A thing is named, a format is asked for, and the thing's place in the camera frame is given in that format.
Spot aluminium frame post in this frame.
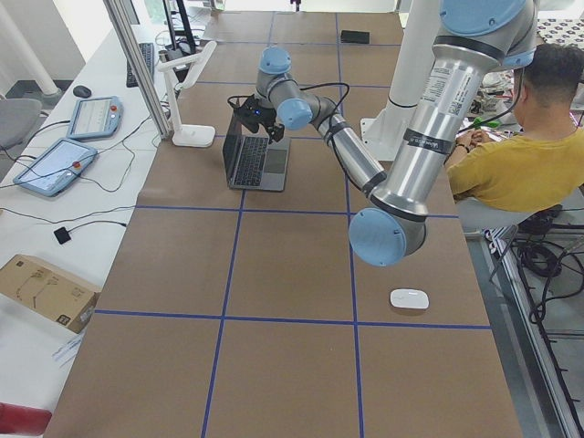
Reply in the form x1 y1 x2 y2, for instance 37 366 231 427
103 0 171 140

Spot grey office chair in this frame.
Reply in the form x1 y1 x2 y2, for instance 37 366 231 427
1 98 42 149

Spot white desk lamp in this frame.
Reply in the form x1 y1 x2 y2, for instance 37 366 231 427
157 40 217 148

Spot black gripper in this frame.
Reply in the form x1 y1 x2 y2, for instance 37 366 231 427
255 106 285 144

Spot white computer mouse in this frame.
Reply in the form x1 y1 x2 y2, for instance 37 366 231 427
390 288 430 310

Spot red object at corner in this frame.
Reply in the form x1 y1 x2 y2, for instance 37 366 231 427
1 402 52 436

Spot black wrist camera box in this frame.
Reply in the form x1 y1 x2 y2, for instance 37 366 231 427
234 95 262 133

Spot person in yellow shirt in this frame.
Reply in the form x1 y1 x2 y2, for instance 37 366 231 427
444 44 583 213

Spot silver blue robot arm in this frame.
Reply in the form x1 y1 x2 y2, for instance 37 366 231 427
255 1 538 266

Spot black keyboard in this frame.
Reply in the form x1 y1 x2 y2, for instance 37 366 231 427
126 42 156 89

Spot small black square device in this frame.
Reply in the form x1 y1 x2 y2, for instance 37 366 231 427
53 227 71 245

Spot brown cardboard box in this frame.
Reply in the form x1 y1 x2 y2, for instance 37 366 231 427
1 255 101 334

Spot black flat box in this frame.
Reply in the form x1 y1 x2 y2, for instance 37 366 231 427
340 29 370 45

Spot dark grey computer mouse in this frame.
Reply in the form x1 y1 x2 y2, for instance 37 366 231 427
73 85 92 99

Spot teach pendant tablet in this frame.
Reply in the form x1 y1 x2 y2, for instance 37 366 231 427
13 138 98 197
67 96 123 141

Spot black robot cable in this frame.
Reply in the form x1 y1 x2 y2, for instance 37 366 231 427
226 81 351 151

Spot upper teach pendant tablet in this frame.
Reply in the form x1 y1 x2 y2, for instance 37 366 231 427
67 96 123 141

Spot grey laptop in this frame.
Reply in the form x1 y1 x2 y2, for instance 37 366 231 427
223 115 290 192

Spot lower teach pendant tablet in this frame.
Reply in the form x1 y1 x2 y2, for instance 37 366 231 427
13 138 98 197

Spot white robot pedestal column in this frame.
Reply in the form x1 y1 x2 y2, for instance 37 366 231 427
360 0 441 161

